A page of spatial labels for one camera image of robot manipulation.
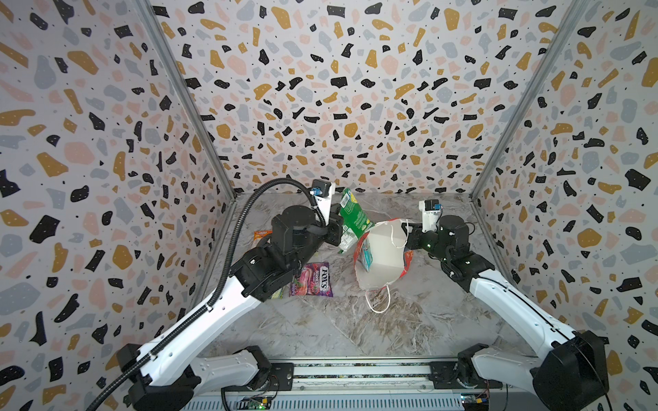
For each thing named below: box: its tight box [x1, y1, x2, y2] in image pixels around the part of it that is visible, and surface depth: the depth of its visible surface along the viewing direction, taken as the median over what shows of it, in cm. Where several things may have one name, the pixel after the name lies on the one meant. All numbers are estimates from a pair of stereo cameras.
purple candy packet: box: [288, 262, 334, 298], surface depth 92 cm
